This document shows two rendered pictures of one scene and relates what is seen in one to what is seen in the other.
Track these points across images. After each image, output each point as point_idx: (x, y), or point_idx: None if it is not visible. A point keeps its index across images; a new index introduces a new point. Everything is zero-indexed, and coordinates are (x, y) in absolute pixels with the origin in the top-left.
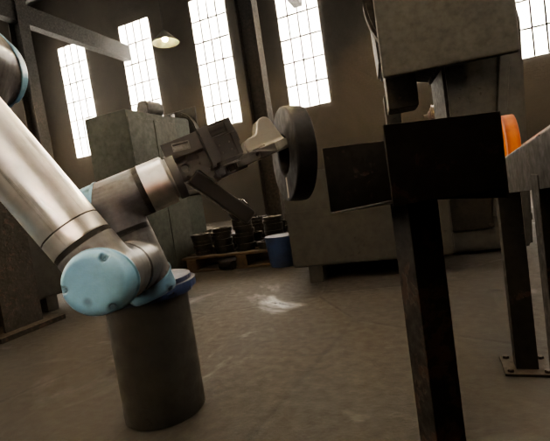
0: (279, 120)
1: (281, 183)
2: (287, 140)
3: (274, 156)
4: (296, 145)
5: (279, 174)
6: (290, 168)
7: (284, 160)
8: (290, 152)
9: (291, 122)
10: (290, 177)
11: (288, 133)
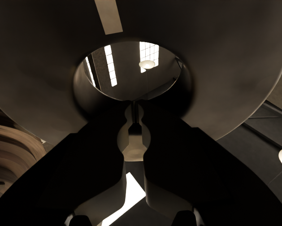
0: (141, 151)
1: (193, 6)
2: (84, 123)
3: (240, 100)
4: (2, 110)
5: (214, 45)
6: (48, 63)
7: (188, 75)
8: (51, 102)
9: (50, 143)
10: (45, 33)
11: (68, 132)
